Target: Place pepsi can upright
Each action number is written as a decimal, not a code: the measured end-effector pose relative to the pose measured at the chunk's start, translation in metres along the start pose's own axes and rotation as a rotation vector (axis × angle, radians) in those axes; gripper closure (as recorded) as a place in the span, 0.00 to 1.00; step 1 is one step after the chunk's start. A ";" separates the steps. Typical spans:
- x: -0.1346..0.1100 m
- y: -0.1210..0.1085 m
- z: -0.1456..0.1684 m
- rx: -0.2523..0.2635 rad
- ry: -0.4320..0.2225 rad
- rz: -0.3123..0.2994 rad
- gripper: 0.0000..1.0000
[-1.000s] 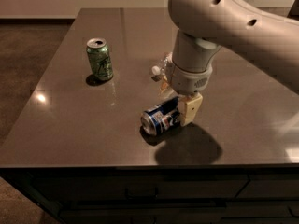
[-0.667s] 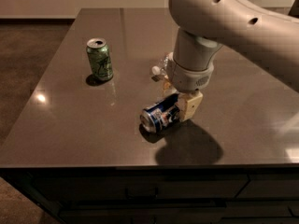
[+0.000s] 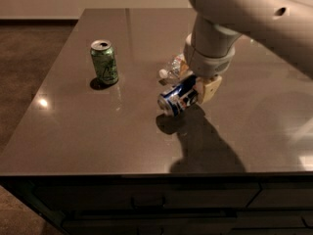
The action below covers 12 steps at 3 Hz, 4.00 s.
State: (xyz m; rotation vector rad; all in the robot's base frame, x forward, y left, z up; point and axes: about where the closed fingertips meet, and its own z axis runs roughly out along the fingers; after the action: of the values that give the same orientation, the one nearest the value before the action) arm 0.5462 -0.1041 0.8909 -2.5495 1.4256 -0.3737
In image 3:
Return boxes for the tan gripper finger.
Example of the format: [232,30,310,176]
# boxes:
[196,75,222,104]
[179,60,192,76]

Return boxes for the blue pepsi can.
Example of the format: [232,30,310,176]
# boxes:
[157,75,199,117]

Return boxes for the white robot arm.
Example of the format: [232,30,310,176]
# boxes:
[184,0,313,103]

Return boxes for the green soda can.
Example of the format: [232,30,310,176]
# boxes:
[90,39,118,85]

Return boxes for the clear plastic water bottle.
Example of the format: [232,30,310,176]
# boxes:
[158,54,184,79]

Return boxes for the dark cabinet drawers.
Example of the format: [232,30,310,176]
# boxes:
[1,176,313,235]

